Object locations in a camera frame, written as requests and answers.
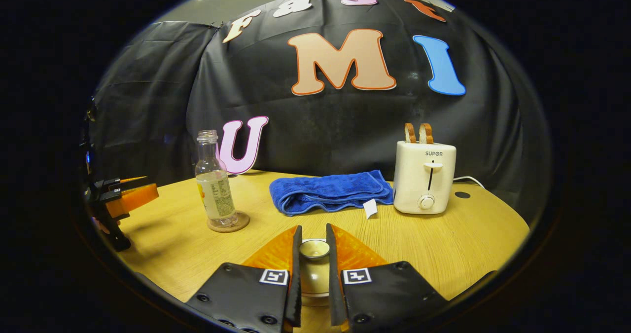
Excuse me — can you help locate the clear glass water bottle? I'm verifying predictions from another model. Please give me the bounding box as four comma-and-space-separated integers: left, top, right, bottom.
195, 130, 239, 227

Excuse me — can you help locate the white toaster power cable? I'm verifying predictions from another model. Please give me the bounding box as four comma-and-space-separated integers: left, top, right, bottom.
453, 176, 486, 189

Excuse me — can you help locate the white toaster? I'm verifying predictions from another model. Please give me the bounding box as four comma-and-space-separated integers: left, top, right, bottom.
393, 141, 457, 215

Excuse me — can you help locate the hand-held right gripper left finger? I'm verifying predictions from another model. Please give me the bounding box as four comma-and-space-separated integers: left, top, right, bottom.
186, 225, 303, 333

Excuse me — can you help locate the round cork coaster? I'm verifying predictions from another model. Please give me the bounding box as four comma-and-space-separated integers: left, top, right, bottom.
207, 212, 250, 233

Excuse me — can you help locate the blue folded towel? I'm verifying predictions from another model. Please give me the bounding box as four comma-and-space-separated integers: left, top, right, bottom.
269, 170, 395, 220

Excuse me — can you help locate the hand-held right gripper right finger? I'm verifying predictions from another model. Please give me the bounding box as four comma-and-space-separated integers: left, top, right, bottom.
326, 223, 449, 333

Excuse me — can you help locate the black backdrop cloth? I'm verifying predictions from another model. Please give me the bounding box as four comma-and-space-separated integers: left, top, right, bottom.
86, 0, 553, 225

